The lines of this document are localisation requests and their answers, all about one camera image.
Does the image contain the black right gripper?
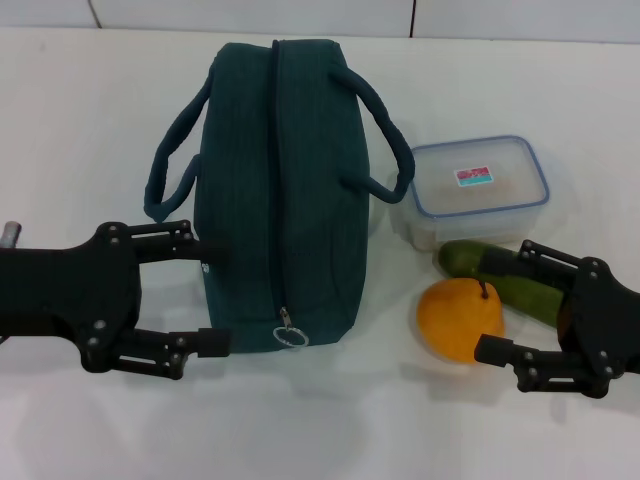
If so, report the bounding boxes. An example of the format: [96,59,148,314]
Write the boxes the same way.
[473,238,640,397]

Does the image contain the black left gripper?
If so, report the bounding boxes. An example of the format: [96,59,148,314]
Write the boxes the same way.
[0,218,233,375]

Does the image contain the green cucumber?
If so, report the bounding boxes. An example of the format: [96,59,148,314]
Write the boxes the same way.
[438,239,569,329]

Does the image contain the orange-yellow pear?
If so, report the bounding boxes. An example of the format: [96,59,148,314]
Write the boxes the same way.
[416,278,508,366]

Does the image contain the dark teal insulated lunch bag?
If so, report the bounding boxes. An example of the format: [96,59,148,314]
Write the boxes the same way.
[143,38,416,354]

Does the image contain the clear blue-rimmed food container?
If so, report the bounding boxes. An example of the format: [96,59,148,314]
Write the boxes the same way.
[389,133,552,252]

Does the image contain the left arm cable with silver plug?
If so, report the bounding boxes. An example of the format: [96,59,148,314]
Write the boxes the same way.
[0,222,24,249]

